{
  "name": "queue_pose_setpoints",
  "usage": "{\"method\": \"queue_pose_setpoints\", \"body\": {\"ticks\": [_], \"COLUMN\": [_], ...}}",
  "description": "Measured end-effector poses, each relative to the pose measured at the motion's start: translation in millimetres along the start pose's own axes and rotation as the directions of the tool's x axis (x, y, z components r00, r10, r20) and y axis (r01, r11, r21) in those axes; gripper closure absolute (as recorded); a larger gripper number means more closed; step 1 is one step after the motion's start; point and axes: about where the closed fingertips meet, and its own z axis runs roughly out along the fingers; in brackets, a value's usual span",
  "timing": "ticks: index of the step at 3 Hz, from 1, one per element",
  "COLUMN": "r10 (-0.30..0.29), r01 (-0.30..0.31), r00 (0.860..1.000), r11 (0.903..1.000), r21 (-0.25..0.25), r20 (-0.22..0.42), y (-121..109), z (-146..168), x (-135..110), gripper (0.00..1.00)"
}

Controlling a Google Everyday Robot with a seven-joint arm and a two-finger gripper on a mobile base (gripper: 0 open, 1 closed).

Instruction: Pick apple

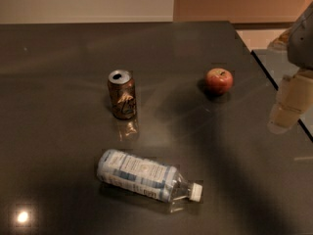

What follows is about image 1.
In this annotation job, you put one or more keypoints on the brown soda can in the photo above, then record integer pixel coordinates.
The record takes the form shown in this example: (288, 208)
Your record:
(121, 85)

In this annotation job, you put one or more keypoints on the clear plastic water bottle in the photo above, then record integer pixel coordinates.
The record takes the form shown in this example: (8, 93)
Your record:
(142, 176)

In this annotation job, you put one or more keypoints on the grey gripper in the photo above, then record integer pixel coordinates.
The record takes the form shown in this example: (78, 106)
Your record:
(301, 44)

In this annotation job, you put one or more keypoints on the red apple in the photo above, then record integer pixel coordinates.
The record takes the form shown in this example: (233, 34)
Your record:
(218, 81)

